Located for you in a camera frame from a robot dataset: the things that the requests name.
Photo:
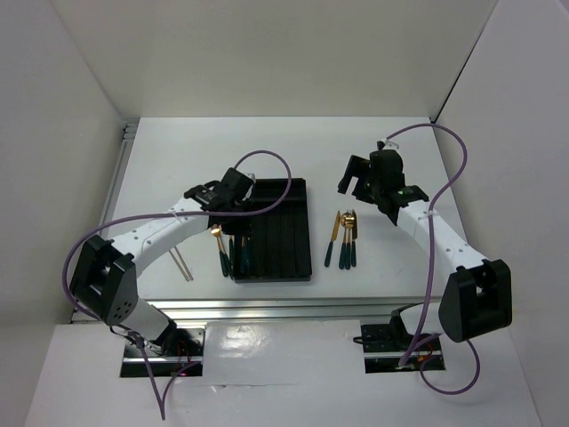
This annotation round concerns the gold spoon green handle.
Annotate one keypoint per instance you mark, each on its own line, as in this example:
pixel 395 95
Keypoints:
pixel 343 245
pixel 245 256

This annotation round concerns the metal chopstick right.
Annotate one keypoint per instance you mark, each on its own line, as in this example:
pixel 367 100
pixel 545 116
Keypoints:
pixel 183 264

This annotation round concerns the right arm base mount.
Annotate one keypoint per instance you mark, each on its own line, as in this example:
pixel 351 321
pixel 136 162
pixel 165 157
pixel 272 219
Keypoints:
pixel 384 344

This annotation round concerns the aluminium frame rail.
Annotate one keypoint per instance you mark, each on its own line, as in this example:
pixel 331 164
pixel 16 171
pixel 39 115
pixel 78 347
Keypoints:
pixel 284 309

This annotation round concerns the gold knife green handle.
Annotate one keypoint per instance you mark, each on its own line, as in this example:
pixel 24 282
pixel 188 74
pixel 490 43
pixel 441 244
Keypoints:
pixel 354 231
pixel 334 235

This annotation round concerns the black cutlery tray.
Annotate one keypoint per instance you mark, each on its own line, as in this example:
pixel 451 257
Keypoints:
pixel 279 241

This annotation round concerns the metal chopstick left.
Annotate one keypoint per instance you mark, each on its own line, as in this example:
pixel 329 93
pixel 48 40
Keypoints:
pixel 176 262

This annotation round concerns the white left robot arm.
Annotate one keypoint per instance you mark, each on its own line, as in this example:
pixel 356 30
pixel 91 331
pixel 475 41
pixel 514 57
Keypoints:
pixel 107 270

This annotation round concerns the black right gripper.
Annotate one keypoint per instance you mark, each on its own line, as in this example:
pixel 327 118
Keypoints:
pixel 359 167

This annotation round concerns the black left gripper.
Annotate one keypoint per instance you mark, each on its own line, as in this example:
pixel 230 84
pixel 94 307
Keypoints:
pixel 243 229

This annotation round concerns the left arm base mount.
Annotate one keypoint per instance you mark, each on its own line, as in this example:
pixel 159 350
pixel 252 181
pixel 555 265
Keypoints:
pixel 184 353

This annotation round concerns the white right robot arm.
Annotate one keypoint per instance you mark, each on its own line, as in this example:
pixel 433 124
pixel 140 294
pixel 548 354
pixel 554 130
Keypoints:
pixel 477 298

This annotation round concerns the metal chopstick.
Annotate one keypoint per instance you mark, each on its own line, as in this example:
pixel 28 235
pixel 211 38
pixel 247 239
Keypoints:
pixel 183 264
pixel 176 262

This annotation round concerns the gold knife green handle right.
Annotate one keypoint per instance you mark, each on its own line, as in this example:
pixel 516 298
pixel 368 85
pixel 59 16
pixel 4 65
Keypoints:
pixel 354 231

